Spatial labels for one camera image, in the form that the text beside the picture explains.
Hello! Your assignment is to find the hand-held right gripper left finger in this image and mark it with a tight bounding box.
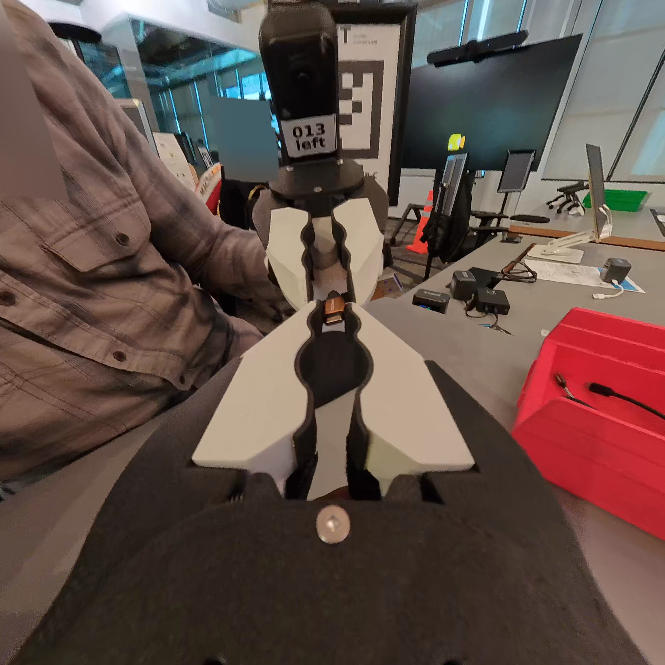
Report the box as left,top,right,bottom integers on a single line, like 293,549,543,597
192,301,320,500

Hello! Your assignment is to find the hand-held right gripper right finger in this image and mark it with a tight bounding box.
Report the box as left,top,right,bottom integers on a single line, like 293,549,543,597
345,303,475,500

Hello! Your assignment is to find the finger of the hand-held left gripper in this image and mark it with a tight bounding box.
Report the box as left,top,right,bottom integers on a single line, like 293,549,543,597
331,197,385,307
265,208,317,312

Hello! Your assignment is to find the black cable with gold plugs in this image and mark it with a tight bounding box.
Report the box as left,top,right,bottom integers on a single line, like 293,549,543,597
322,291,349,328

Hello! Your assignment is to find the red storage bin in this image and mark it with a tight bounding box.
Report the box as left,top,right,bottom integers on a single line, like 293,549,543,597
511,307,665,541

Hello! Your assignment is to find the person's left forearm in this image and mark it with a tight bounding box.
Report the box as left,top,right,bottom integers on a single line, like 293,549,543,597
205,210,284,310

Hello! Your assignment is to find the orange traffic cone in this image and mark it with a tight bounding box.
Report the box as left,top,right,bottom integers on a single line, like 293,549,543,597
405,189,435,255

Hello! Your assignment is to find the black white marker sign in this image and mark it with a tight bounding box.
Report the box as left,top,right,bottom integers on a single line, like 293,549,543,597
335,5,419,207

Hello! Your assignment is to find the black jacket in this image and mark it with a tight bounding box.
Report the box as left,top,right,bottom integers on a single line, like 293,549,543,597
420,170,477,264

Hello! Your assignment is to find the tablet on black stand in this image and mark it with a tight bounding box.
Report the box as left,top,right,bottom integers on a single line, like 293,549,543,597
496,149,538,224

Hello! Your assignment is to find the black video bar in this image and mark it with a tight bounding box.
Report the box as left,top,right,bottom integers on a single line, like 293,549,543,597
426,29,531,67

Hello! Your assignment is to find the person's plaid shirt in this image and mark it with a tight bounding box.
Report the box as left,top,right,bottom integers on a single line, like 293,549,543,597
0,0,271,483

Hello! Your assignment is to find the large black monitor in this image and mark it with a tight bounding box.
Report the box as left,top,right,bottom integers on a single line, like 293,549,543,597
399,34,585,173

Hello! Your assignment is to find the white tablet stand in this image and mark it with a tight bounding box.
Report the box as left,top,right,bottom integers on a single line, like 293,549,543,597
526,144,617,264

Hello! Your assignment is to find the green bin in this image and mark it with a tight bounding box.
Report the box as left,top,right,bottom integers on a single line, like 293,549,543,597
582,188,651,214

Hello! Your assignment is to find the bundle of black cables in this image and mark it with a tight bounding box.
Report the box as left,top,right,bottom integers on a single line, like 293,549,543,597
553,372,665,422

